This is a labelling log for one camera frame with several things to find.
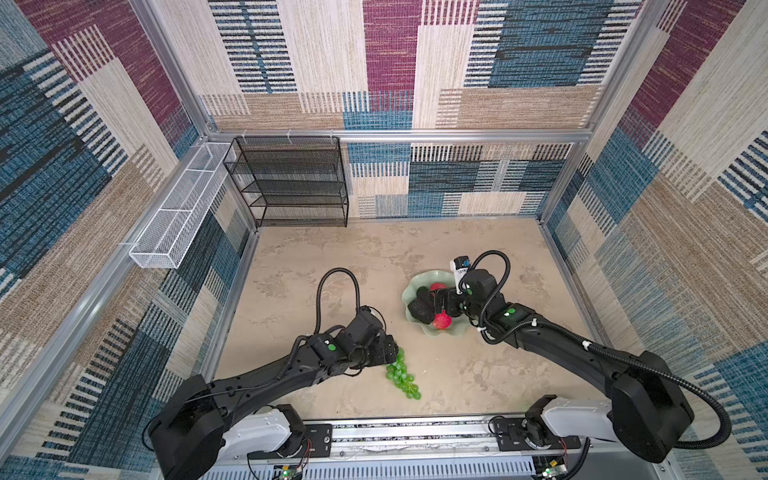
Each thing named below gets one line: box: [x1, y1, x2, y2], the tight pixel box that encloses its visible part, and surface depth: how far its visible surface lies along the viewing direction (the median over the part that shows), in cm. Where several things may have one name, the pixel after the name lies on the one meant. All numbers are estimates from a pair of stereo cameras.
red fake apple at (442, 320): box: [433, 310, 453, 330], surface depth 91 cm
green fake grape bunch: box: [386, 348, 421, 400], surface depth 82 cm
